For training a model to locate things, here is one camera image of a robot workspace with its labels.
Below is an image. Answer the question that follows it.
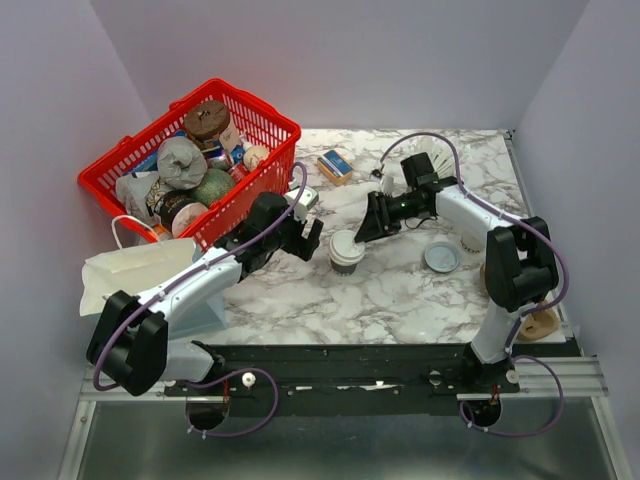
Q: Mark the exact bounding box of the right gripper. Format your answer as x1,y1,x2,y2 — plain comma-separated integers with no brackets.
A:
353,191,425,244

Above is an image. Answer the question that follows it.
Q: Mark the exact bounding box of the white coffee cup lid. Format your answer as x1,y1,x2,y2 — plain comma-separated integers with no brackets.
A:
329,230,365,257

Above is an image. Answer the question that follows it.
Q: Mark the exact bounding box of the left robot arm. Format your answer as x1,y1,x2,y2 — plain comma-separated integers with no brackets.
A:
86,187,323,396

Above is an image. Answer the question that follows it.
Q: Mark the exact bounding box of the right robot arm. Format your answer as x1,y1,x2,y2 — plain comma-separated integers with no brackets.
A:
355,153,559,392

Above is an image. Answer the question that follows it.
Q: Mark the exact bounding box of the small blue orange box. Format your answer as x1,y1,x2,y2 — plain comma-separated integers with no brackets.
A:
316,149,353,186

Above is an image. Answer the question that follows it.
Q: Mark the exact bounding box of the green melon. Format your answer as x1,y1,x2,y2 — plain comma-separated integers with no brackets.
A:
189,168,236,207

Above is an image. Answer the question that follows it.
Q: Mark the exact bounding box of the black labelled tub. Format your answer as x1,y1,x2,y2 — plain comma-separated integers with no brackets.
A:
154,191,208,237

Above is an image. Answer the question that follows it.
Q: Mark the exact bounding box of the red plastic shopping basket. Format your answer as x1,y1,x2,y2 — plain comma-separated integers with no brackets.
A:
77,78,301,250

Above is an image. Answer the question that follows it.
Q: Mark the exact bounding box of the grey crumpled paper bag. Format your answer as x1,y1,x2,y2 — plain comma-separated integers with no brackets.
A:
156,136,208,190

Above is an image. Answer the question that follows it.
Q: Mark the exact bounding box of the brown round lid container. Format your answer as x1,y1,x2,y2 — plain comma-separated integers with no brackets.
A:
183,100,231,142

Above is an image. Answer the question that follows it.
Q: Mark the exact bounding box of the white paper bag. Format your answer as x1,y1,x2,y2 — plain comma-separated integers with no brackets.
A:
79,215,228,338

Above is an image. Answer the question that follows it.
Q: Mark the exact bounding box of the white printed plastic bag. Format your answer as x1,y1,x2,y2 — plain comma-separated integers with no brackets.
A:
115,171,173,226

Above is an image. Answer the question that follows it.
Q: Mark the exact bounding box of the brown cardboard cup carrier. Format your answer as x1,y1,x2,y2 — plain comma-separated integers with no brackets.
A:
478,263,559,343

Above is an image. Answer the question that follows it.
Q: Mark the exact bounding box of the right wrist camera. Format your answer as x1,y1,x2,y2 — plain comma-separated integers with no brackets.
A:
370,168,394,196

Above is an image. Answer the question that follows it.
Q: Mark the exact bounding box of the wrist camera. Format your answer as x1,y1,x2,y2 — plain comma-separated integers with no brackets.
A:
284,186,319,221
370,168,394,196

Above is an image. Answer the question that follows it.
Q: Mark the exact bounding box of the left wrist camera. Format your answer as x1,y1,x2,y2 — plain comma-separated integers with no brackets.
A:
284,186,319,221

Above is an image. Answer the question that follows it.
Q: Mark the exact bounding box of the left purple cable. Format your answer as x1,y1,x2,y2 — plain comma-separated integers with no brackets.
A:
92,161,309,440

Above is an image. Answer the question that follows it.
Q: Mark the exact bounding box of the purple cable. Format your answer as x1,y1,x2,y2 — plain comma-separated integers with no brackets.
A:
380,132,571,440
92,161,309,440

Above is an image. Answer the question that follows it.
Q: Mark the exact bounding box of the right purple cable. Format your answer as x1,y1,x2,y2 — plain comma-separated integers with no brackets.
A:
380,132,571,440

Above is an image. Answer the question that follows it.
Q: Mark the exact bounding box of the black mounting rail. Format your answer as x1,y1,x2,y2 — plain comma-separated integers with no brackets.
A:
165,341,578,417

